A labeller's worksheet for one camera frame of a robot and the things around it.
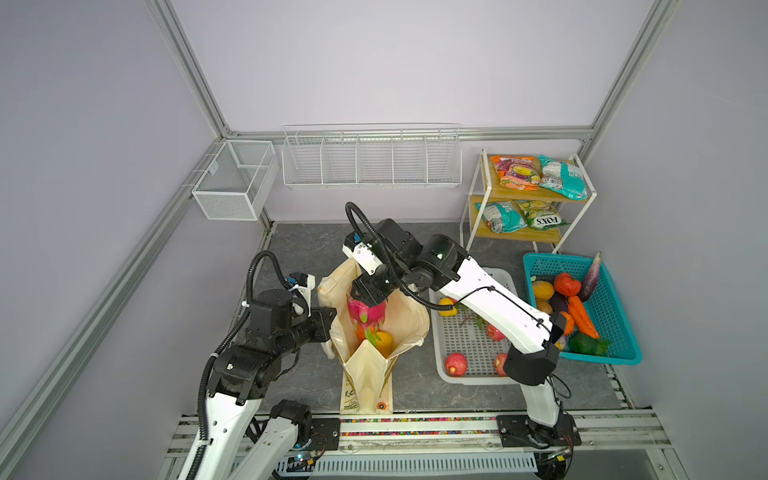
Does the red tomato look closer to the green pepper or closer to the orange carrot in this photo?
the orange carrot

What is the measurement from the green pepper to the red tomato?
13 centimetres

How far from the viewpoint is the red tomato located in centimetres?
93

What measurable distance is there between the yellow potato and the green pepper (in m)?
0.14

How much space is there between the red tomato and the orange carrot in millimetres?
26

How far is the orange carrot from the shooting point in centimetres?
91

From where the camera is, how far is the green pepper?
84cm

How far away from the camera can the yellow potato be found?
3.14 feet
